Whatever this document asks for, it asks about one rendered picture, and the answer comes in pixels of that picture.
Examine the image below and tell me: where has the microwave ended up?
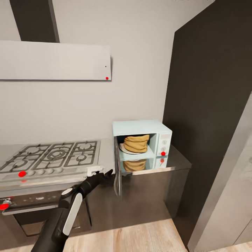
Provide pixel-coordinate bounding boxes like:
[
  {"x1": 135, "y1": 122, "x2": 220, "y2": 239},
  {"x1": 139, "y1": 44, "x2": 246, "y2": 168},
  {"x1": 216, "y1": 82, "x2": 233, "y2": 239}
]
[{"x1": 112, "y1": 119, "x2": 172, "y2": 201}]

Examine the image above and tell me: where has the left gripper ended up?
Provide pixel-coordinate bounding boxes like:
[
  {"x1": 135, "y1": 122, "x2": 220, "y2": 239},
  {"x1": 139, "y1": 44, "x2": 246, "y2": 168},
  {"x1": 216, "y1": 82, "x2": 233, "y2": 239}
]
[{"x1": 84, "y1": 169, "x2": 113, "y2": 191}]

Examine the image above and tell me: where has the popcorn bag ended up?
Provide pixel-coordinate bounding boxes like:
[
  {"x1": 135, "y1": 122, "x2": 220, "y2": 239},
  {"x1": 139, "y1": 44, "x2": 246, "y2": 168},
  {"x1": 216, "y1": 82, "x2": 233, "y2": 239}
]
[{"x1": 123, "y1": 134, "x2": 149, "y2": 153}]

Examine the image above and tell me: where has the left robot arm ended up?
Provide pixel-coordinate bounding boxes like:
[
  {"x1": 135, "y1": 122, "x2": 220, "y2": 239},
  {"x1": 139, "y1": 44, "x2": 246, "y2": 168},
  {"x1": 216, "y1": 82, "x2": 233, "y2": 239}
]
[{"x1": 31, "y1": 165, "x2": 113, "y2": 252}]

